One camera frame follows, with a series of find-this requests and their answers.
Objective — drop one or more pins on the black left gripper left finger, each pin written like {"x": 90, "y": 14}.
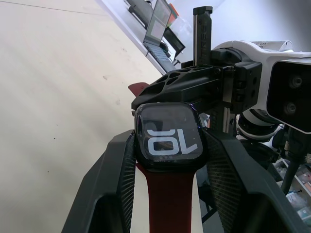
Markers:
{"x": 102, "y": 184}

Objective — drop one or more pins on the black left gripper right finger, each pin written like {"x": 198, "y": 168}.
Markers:
{"x": 243, "y": 184}

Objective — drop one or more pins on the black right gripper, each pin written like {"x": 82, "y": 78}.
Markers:
{"x": 245, "y": 80}

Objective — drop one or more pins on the black square smartwatch body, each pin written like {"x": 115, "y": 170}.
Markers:
{"x": 170, "y": 136}

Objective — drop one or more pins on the black flat monitor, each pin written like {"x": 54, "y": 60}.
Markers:
{"x": 174, "y": 41}

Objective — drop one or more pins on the open grey laptop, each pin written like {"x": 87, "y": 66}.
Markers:
{"x": 156, "y": 29}

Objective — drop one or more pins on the white desk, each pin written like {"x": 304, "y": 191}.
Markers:
{"x": 136, "y": 31}

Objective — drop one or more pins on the orange and green box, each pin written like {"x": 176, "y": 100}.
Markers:
{"x": 172, "y": 12}

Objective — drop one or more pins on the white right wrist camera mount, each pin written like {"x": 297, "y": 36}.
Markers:
{"x": 286, "y": 80}

